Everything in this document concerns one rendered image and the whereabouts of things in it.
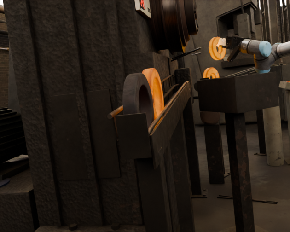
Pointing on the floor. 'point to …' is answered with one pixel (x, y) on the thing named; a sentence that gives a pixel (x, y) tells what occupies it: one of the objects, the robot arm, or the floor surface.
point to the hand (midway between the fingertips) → (217, 45)
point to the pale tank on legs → (279, 20)
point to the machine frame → (83, 109)
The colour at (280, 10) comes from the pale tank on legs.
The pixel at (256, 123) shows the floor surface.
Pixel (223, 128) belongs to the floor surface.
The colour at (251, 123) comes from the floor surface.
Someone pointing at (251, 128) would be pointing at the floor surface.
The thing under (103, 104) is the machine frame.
